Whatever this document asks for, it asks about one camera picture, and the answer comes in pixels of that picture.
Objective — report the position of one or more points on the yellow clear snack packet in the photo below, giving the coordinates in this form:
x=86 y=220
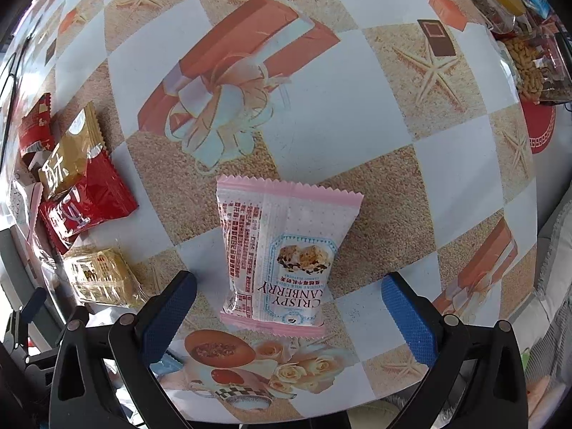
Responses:
x=103 y=277

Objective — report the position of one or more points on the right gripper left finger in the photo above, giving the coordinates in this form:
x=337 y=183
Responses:
x=137 y=341

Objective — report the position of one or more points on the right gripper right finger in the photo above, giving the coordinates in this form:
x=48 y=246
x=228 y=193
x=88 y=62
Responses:
x=439 y=342

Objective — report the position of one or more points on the clear bag of nuts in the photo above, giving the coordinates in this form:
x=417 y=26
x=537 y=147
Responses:
x=544 y=66

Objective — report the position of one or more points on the dark red snack packet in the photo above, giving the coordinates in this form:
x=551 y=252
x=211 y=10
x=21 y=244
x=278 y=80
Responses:
x=34 y=130

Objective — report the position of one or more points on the gold snack packet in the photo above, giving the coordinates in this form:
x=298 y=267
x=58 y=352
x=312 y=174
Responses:
x=67 y=161

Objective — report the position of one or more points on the pink cranberry crisp packet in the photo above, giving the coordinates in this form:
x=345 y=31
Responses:
x=281 y=239

